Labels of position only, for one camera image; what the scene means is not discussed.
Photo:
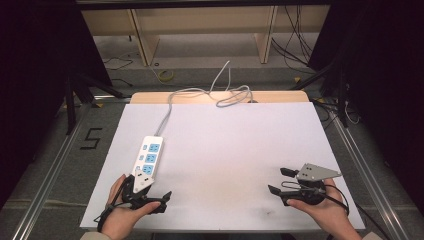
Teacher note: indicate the aluminium rail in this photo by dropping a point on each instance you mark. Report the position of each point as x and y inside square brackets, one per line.
[50, 173]
[370, 180]

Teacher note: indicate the dark curtain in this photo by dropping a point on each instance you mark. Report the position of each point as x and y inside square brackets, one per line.
[386, 83]
[36, 83]

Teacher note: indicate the black metal stand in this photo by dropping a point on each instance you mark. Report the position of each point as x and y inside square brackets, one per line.
[336, 86]
[83, 93]

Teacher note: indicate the person's right hand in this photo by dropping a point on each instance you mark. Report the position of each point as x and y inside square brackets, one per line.
[330, 213]

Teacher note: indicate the white power strip blue sockets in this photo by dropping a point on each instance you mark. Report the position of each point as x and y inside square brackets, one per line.
[150, 157]

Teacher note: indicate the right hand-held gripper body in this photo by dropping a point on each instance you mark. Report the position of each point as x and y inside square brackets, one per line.
[313, 173]

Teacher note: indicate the yellow tape roll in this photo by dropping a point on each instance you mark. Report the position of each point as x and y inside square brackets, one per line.
[166, 76]

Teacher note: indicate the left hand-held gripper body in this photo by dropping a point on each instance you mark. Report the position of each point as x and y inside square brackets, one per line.
[133, 200]

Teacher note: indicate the wooden shelf unit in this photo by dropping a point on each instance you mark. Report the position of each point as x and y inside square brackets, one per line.
[200, 20]

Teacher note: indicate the wooden table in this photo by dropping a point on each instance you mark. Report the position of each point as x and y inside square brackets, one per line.
[186, 97]

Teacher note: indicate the white table board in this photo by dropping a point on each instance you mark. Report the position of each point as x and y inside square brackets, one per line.
[226, 146]

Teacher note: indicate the person's left hand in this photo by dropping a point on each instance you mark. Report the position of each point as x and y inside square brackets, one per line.
[116, 216]

